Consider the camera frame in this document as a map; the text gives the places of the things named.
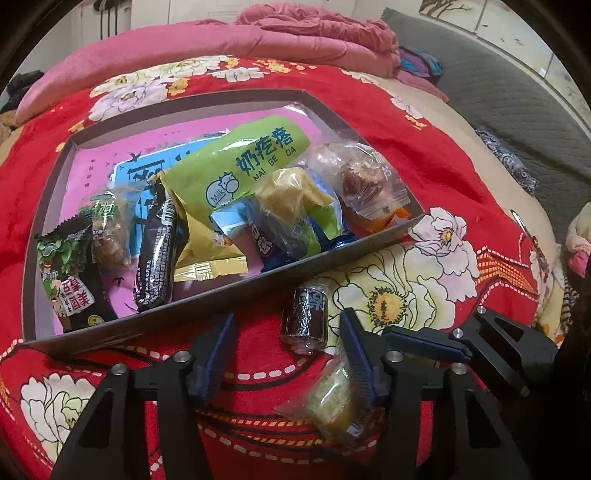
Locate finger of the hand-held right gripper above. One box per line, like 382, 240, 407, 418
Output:
381, 305, 559, 400

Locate clear yellow chunk packet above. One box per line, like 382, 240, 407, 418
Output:
253, 167, 342, 259

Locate blue snack packet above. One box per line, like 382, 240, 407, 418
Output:
210, 203, 358, 274

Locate orange snack packet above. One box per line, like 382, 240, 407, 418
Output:
367, 205, 411, 232

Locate light green snack packet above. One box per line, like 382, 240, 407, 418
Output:
161, 114, 310, 217

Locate purple teal cloth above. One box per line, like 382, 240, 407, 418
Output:
399, 45, 444, 86

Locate yellow long snack packet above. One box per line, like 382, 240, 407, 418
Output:
173, 212, 250, 283

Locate white wardrobe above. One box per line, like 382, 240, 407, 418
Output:
129, 0, 245, 24

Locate clear yellow-green cake packet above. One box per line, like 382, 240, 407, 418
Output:
274, 353, 386, 446

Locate grey patterned cloth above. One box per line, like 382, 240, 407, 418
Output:
475, 127, 540, 193

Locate pink duvet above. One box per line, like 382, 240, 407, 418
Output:
16, 2, 448, 125

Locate dark green snack packet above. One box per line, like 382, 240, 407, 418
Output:
36, 215, 118, 332

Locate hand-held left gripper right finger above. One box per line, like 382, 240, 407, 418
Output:
339, 307, 527, 480

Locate grey cardboard box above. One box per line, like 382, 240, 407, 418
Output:
22, 88, 428, 356

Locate small black candy roll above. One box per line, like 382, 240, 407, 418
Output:
280, 284, 329, 355

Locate grey padded headboard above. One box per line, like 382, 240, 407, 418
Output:
381, 7, 591, 241

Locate black snack bar packet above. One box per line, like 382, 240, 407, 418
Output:
134, 182, 178, 311

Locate dark clothes pile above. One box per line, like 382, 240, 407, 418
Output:
0, 69, 42, 114

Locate hanging dark straps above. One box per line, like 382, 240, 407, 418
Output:
90, 0, 132, 31

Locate cream pink plush clothing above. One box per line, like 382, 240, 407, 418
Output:
566, 215, 591, 278

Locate tree wall picture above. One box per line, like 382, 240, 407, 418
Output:
418, 0, 485, 33

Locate clear dried fruit packet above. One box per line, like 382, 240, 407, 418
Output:
310, 141, 415, 221

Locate red floral blanket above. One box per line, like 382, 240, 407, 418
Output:
0, 58, 555, 480

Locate clear nut packet green label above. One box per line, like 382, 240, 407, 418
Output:
79, 182, 134, 269

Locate pink book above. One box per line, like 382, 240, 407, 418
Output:
60, 99, 324, 333

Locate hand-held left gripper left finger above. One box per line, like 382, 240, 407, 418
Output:
48, 313, 238, 480

